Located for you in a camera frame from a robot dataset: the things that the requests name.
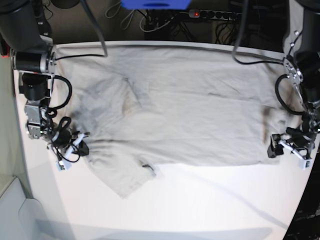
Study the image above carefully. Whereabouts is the red black clamp tool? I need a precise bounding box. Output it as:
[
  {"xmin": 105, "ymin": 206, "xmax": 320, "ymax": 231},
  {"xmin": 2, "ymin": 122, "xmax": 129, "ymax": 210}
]
[{"xmin": 0, "ymin": 35, "xmax": 10, "ymax": 58}]

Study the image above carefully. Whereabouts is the blue base camera housing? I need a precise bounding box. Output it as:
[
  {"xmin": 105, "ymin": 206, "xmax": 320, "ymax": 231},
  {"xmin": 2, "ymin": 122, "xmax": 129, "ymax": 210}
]
[{"xmin": 121, "ymin": 0, "xmax": 191, "ymax": 10}]

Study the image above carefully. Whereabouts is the black power strip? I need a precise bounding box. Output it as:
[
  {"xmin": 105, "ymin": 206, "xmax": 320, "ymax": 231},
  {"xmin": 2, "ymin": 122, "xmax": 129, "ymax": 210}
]
[{"xmin": 188, "ymin": 9, "xmax": 241, "ymax": 21}]

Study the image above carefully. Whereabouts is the beige t-shirt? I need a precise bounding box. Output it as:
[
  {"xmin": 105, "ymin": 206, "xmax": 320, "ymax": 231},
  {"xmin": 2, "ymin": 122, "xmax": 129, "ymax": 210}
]
[{"xmin": 57, "ymin": 46, "xmax": 290, "ymax": 198}]

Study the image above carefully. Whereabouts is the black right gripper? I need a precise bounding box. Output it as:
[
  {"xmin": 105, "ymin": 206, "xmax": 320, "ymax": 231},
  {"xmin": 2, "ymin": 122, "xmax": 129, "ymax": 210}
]
[{"xmin": 49, "ymin": 128, "xmax": 90, "ymax": 160}]

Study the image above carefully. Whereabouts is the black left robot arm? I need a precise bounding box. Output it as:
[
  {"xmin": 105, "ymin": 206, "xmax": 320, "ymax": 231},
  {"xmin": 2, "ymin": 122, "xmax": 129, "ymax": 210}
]
[{"xmin": 267, "ymin": 0, "xmax": 320, "ymax": 162}]

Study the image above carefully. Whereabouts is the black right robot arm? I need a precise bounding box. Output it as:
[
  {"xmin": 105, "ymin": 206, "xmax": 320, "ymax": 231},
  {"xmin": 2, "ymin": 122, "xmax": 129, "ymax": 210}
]
[{"xmin": 0, "ymin": 0, "xmax": 89, "ymax": 161}]

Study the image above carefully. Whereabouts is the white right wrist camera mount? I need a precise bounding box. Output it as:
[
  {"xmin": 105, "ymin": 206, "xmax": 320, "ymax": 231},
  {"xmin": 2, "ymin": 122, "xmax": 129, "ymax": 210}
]
[{"xmin": 47, "ymin": 131, "xmax": 91, "ymax": 171}]

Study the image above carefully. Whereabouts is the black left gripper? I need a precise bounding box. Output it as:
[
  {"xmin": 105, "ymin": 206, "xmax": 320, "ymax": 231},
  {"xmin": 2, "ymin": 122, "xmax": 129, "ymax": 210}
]
[{"xmin": 267, "ymin": 127, "xmax": 318, "ymax": 160}]

